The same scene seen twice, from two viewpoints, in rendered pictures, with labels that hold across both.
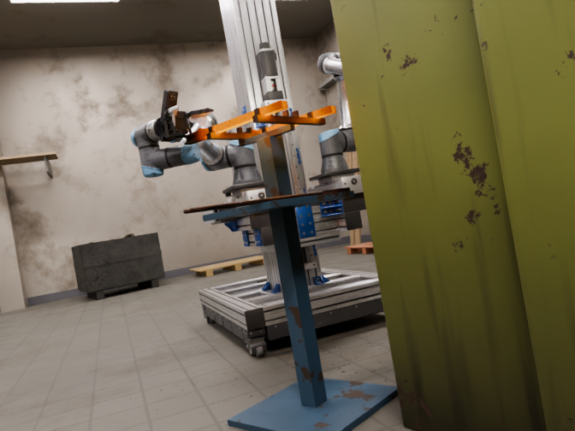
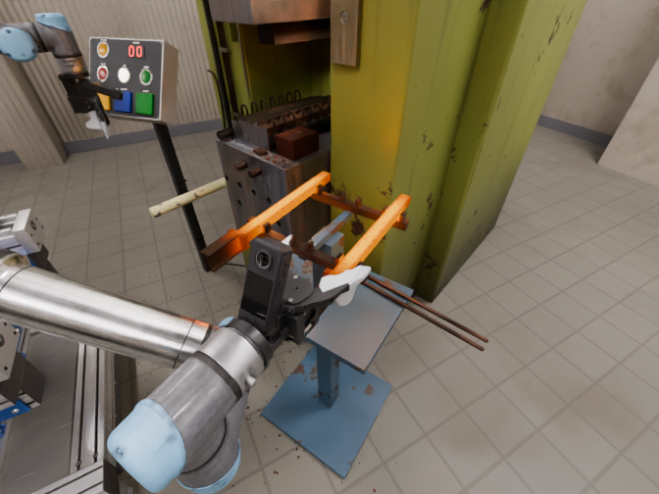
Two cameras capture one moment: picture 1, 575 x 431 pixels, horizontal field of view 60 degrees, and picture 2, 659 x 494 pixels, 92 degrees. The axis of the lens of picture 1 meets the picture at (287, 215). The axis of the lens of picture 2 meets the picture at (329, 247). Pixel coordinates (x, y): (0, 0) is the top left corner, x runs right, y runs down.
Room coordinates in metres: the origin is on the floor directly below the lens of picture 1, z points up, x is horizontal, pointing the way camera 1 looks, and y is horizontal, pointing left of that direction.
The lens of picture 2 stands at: (1.69, 0.62, 1.35)
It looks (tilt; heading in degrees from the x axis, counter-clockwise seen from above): 40 degrees down; 261
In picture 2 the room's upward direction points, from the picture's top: straight up
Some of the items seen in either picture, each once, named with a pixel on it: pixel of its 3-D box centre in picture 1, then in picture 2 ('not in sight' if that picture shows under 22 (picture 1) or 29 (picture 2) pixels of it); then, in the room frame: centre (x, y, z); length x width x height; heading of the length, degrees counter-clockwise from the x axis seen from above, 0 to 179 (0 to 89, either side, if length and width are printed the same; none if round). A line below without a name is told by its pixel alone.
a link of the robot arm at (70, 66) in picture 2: not in sight; (73, 65); (2.33, -0.64, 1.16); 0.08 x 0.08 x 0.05
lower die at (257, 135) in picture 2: not in sight; (292, 117); (1.64, -0.65, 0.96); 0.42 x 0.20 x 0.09; 40
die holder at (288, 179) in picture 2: not in sight; (308, 182); (1.60, -0.61, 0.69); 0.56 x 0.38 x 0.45; 40
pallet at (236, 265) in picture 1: (231, 266); not in sight; (7.55, 0.96, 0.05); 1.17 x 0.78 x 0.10; 110
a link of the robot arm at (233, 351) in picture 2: (157, 129); (234, 360); (1.77, 0.40, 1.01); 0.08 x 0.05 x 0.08; 139
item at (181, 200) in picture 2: not in sight; (198, 193); (2.09, -0.72, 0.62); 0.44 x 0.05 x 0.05; 40
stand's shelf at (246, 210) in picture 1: (281, 205); (328, 296); (1.60, 0.02, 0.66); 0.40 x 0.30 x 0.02; 138
